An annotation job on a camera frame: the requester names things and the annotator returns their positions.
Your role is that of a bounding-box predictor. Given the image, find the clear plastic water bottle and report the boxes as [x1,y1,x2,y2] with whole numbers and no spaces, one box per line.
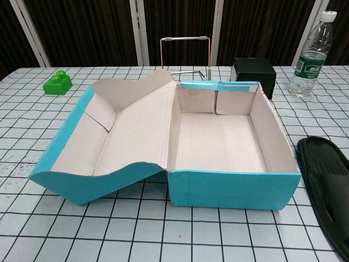
[288,10,335,98]

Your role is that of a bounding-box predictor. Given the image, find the small black box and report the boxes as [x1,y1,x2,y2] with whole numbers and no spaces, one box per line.
[230,57,276,100]

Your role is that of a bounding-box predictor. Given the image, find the light blue cardboard shoe box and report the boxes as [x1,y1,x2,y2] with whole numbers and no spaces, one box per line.
[28,69,302,212]

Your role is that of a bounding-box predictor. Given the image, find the green toy building block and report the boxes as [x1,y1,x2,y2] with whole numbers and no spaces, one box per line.
[43,70,73,96]

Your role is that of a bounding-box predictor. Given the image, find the metal wire stand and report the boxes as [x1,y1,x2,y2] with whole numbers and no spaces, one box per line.
[159,35,213,81]

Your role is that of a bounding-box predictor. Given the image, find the white partition frame post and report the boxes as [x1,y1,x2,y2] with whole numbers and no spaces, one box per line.
[10,0,52,68]
[293,0,330,67]
[129,0,150,67]
[211,0,232,67]

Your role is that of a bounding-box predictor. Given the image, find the white black-checked tablecloth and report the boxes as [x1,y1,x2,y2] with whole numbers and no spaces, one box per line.
[0,65,349,262]

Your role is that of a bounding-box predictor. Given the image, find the black rubber slipper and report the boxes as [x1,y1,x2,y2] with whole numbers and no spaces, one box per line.
[296,136,349,262]

